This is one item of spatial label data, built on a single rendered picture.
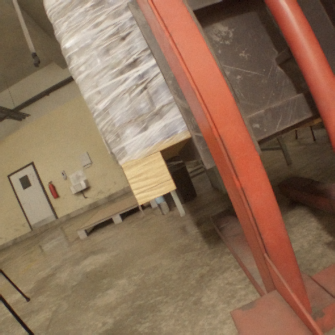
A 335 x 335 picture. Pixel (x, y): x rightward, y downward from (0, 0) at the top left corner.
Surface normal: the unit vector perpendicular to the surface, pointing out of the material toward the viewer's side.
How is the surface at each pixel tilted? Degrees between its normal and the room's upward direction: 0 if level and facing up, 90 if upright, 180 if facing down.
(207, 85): 90
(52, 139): 90
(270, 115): 90
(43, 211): 90
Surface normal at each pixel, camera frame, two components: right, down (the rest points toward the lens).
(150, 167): -0.01, 0.04
